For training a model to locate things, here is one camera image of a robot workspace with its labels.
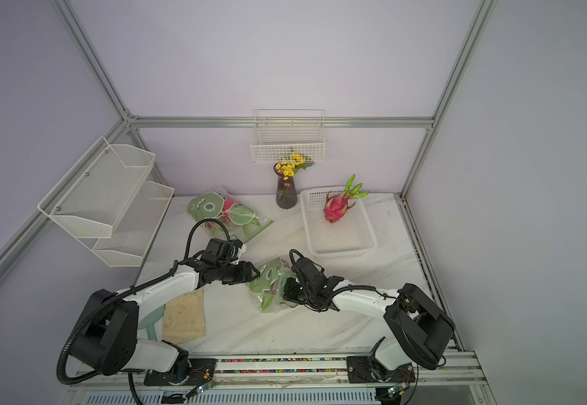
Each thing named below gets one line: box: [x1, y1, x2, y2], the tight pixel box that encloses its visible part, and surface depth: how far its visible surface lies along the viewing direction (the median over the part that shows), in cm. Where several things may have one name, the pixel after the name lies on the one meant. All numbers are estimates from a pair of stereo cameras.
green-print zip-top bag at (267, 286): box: [245, 257, 299, 314], surface depth 86 cm
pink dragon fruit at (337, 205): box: [323, 173, 370, 224], surface depth 107 cm
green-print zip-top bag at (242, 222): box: [187, 187, 274, 243], surface depth 106 cm
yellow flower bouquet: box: [274, 151, 315, 181], surface depth 100 cm
